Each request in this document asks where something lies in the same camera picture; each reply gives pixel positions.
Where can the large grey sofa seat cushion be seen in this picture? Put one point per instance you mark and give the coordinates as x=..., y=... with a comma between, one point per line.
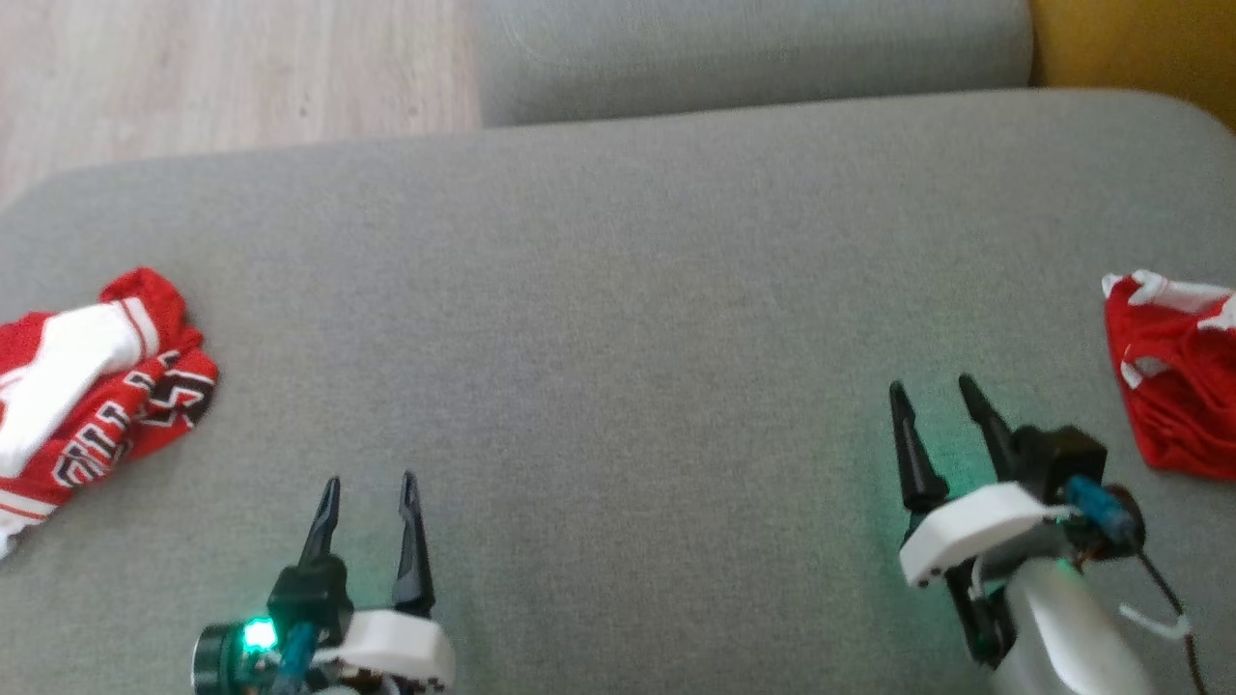
x=618, y=290

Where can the red jersey white sleeves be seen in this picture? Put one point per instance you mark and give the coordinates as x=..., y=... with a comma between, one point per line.
x=145, y=405

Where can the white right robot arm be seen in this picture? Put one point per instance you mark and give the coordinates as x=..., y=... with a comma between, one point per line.
x=1062, y=637

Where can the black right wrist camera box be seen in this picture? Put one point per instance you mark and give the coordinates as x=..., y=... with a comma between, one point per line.
x=1062, y=458

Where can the small grey sofa seat cushion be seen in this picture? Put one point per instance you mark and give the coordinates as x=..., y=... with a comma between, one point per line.
x=753, y=58

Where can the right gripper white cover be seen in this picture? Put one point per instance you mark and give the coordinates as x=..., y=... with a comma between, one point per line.
x=975, y=526

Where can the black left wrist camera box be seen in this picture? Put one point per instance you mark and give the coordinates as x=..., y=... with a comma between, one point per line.
x=309, y=598

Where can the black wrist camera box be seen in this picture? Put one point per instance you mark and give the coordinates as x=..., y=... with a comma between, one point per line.
x=1062, y=458
x=309, y=598

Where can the red shorts white trim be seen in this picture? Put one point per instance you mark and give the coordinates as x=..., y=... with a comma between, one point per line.
x=1178, y=405

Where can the yellow sofa backrest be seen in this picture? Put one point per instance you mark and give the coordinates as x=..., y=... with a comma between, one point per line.
x=1139, y=48

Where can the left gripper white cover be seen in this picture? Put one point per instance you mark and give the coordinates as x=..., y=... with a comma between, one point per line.
x=406, y=652

